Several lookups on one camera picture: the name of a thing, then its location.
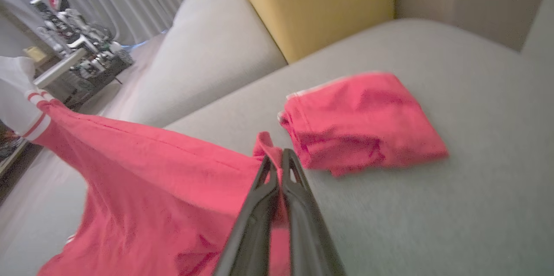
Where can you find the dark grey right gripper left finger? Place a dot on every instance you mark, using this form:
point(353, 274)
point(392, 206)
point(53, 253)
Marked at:
point(255, 228)

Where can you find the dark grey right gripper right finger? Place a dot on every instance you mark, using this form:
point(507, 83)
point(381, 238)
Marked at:
point(307, 232)

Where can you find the red and white t-shirt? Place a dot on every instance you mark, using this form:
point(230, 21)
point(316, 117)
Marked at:
point(151, 181)

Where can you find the red shorts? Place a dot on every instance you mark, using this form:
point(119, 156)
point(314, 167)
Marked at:
point(359, 120)

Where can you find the grey fabric sofa chaise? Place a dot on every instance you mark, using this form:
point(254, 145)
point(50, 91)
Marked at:
point(433, 224)

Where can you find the long grey sofa seat cushion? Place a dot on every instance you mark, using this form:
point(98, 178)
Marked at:
point(207, 51)

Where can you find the wide yellow sofa backrest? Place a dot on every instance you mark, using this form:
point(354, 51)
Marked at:
point(311, 8)

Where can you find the round grey coffee table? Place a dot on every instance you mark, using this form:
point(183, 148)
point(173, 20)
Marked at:
point(60, 68)

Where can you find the white black wheeled robot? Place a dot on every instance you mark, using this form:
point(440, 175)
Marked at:
point(78, 38)

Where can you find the dark clutter pile in cabinet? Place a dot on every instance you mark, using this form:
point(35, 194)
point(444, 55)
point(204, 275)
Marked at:
point(6, 142)

